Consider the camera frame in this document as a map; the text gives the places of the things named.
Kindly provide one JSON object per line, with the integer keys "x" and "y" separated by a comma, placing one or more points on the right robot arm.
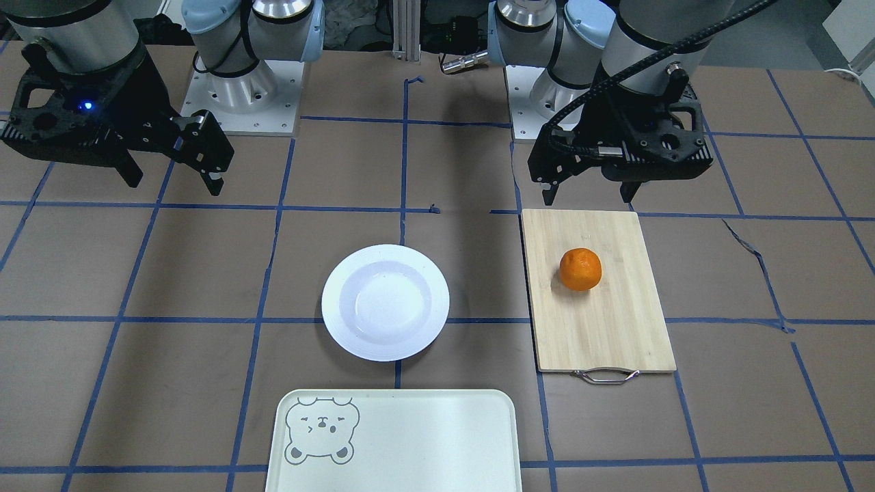
{"x": 231, "y": 37}

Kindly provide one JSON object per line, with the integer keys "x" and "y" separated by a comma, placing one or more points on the cream bear tray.
{"x": 395, "y": 440}

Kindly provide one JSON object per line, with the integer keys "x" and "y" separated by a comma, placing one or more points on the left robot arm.
{"x": 598, "y": 44}

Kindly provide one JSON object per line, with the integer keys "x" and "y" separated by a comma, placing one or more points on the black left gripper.
{"x": 596, "y": 123}

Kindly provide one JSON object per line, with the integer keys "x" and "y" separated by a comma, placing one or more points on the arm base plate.
{"x": 264, "y": 102}
{"x": 534, "y": 98}

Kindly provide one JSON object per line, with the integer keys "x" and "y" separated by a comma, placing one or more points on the white round plate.
{"x": 385, "y": 302}

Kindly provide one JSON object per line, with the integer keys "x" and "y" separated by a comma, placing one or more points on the aluminium frame post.
{"x": 406, "y": 31}

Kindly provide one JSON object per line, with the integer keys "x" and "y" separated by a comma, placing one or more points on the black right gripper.
{"x": 140, "y": 102}

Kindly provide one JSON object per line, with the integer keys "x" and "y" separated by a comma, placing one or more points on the orange fruit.
{"x": 580, "y": 269}

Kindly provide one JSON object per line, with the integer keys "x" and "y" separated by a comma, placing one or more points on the silver metal cylinder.
{"x": 463, "y": 63}

